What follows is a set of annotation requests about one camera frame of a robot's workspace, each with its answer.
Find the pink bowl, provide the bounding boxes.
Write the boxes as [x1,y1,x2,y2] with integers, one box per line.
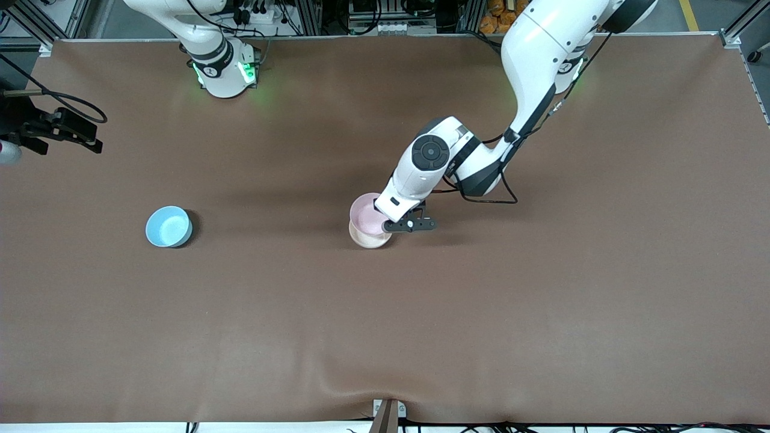
[350,192,392,236]

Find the light blue bowl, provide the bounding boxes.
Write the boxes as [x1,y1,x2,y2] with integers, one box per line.
[146,206,193,248]

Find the white bowl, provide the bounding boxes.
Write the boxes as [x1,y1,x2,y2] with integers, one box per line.
[349,220,393,250]

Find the brown table mat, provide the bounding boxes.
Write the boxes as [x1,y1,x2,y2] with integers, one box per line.
[0,33,770,425]

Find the orange snack packages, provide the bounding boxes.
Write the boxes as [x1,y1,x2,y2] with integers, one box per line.
[479,0,530,35]

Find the brown flat bar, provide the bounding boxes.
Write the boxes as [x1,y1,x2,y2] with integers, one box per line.
[368,400,399,433]

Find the white power strip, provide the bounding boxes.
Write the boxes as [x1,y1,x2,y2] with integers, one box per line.
[232,0,283,25]

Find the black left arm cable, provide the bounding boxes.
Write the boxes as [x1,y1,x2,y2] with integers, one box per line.
[442,33,614,206]

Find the aluminium frame post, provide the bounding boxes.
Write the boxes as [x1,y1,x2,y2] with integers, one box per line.
[719,0,770,49]
[0,0,56,54]

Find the grey metal clamp bracket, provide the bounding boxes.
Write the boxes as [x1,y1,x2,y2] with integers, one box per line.
[372,399,407,419]

